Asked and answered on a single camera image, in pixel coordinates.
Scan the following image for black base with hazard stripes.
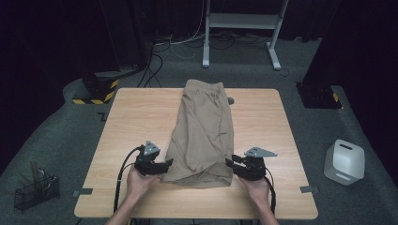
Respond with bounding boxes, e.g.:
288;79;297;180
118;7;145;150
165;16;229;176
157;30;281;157
71;69;120;106

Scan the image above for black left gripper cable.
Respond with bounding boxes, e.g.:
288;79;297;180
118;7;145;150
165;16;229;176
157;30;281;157
113;145;145;214

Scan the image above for black stand base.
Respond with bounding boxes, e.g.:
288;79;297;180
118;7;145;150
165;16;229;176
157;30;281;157
295;82;344;111

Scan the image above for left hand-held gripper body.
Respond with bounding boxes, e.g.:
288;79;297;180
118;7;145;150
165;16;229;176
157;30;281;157
134;140;161;176

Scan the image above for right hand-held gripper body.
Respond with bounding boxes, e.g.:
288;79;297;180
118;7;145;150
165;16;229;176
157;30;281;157
242;146;279;182

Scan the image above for beige shorts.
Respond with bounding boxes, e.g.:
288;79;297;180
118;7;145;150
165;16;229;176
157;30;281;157
161;79;236;189

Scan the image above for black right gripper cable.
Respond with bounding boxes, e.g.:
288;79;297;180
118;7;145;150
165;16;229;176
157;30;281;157
262;167;278;215

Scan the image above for white cube-shaped device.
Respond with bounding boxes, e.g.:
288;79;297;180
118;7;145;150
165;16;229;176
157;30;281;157
323;139;366;187

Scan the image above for person's left hand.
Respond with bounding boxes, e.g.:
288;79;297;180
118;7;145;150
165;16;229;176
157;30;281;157
126;165;162;202

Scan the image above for person's right hand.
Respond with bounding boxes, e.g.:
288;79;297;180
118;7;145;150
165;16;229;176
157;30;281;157
238;174;271;206

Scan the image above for black floor cables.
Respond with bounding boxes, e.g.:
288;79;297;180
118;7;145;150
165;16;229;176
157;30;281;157
136;31;273;89

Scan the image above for grey tape mark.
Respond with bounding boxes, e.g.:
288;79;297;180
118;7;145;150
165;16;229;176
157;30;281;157
299;185;320;194
72;187;94;198

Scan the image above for black wire basket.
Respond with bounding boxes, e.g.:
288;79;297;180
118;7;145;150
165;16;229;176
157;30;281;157
13;168;61;214

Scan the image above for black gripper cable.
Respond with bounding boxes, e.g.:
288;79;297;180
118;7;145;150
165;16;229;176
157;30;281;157
113;145;145;214
262;167;278;215

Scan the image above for white floor cable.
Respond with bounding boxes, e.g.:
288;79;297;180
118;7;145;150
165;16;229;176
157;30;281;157
153;0;208;60

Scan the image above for white metal stand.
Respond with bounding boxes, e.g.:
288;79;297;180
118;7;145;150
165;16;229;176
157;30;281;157
201;0;290;71

